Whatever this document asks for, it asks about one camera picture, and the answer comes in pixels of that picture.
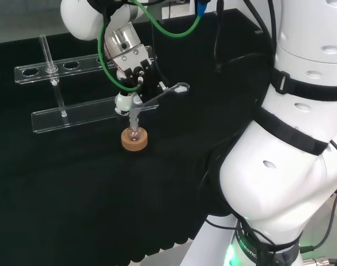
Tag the translucent plastic funnel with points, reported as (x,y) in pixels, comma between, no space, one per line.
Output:
(133,113)

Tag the clear cloth clip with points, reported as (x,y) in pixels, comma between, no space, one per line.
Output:
(259,32)

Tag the glass round-bottom flask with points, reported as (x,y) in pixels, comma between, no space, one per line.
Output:
(134,135)

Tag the small glass weighing funnel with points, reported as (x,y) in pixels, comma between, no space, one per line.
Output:
(181,88)

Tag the black cloth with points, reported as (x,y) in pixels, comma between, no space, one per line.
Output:
(74,194)

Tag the clear acrylic funnel stand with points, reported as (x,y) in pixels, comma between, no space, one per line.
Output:
(74,117)

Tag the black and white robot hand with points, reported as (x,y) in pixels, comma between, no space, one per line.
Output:
(135,59)

